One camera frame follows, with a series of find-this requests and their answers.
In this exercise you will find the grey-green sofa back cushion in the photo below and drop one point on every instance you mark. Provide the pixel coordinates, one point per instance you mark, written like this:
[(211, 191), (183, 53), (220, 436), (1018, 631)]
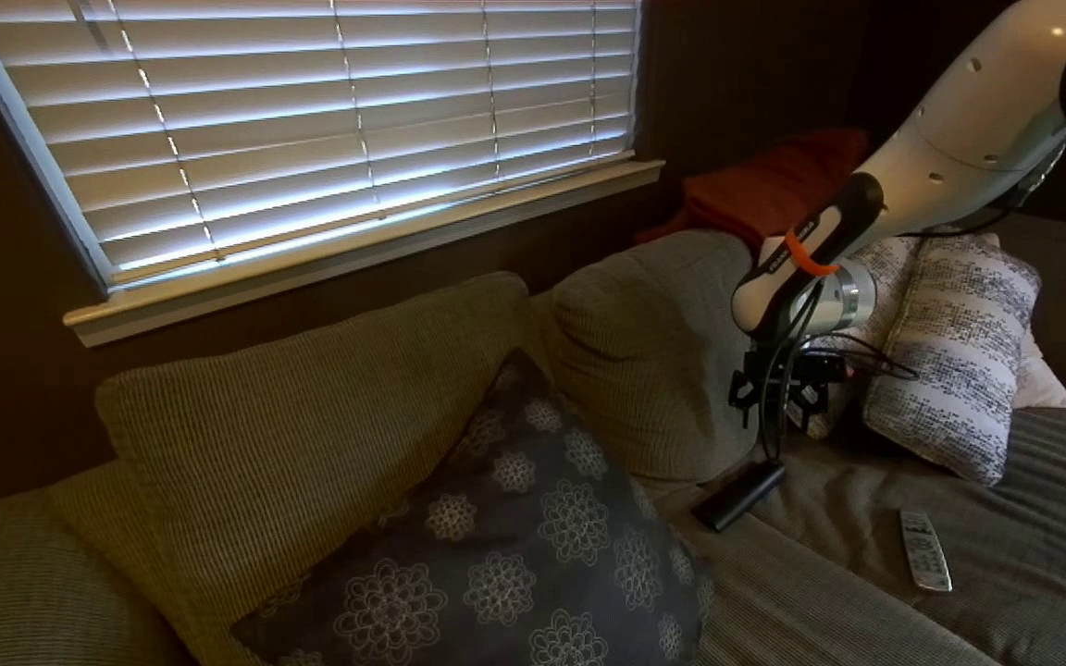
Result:
[(644, 357)]

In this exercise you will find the white window sill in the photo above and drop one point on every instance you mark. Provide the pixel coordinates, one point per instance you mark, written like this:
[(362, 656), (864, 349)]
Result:
[(348, 253)]

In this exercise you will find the red pillow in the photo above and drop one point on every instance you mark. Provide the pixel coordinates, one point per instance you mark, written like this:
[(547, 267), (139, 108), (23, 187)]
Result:
[(767, 187)]

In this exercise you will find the silver remote control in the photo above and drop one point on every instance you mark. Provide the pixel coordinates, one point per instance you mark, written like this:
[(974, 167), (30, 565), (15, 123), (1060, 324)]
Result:
[(926, 550)]

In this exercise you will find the dark floral pattern pillow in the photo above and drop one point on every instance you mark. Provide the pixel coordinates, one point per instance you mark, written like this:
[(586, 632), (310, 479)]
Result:
[(519, 542)]

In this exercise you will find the black remote control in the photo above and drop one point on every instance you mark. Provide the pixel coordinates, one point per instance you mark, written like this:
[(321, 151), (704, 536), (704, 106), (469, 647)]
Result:
[(741, 496)]

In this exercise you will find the white grey speckled pillow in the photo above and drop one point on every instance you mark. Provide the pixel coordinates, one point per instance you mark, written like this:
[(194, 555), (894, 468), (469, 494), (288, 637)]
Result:
[(890, 280), (962, 357)]

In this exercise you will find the large olive sofa back cushion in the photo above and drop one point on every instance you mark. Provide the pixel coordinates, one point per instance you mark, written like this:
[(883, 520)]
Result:
[(299, 429)]

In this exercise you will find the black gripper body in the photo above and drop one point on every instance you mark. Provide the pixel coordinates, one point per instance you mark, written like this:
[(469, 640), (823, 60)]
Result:
[(795, 388)]

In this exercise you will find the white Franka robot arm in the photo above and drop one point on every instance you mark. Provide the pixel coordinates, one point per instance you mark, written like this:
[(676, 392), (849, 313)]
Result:
[(978, 123)]

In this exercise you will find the plain cream pillow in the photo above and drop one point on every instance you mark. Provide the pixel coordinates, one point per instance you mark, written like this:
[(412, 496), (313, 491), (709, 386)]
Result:
[(1037, 373)]

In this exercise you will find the grey-green fabric sofa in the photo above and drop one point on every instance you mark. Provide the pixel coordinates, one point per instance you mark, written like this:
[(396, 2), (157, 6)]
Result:
[(1027, 567)]

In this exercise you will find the white window blinds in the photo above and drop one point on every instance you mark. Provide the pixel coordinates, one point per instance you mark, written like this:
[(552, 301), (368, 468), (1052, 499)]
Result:
[(336, 112)]

